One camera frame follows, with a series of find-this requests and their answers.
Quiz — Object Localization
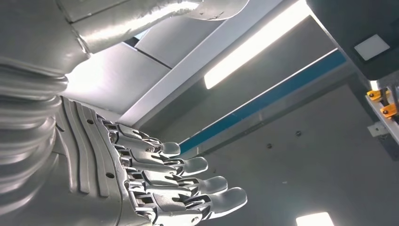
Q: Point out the black inbound scanner machine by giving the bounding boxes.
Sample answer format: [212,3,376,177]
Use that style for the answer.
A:
[306,0,399,91]

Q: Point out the white rail yellow clips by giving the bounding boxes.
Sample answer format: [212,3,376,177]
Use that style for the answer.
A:
[365,81,399,147]

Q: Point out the small ceiling light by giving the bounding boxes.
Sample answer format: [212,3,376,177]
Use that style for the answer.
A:
[295,212,335,226]

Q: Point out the long ceiling light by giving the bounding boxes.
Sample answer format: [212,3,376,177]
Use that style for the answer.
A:
[204,0,312,90]

